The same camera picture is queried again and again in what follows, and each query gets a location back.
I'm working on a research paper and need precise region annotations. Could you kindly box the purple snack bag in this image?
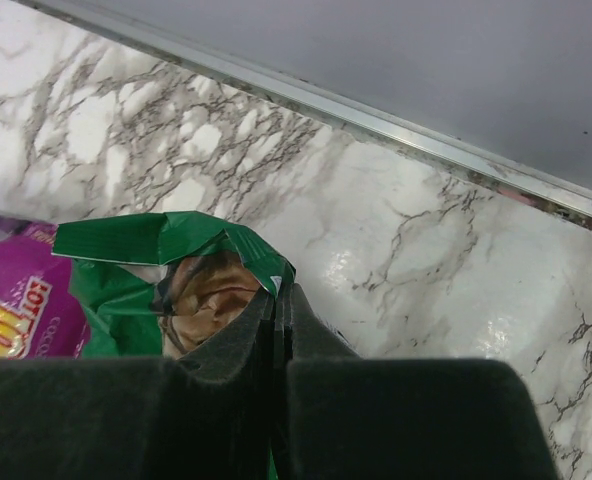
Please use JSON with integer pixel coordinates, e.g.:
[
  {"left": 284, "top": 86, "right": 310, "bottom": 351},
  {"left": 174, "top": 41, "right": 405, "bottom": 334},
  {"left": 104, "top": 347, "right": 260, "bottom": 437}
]
[{"left": 0, "top": 212, "right": 90, "bottom": 359}]

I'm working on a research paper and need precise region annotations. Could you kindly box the green snack bag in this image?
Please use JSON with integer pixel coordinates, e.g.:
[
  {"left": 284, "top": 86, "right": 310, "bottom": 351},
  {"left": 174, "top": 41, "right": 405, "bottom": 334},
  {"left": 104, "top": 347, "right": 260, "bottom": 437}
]
[{"left": 53, "top": 212, "right": 295, "bottom": 479}]

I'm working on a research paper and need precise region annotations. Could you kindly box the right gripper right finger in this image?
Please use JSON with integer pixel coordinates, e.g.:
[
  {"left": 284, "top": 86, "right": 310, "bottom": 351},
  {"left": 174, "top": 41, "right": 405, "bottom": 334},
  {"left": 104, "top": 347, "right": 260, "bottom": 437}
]
[{"left": 273, "top": 284, "right": 558, "bottom": 479}]

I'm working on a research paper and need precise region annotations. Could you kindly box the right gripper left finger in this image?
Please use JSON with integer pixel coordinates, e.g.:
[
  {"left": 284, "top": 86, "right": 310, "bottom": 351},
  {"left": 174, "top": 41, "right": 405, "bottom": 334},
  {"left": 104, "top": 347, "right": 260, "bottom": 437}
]
[{"left": 0, "top": 292, "right": 274, "bottom": 479}]

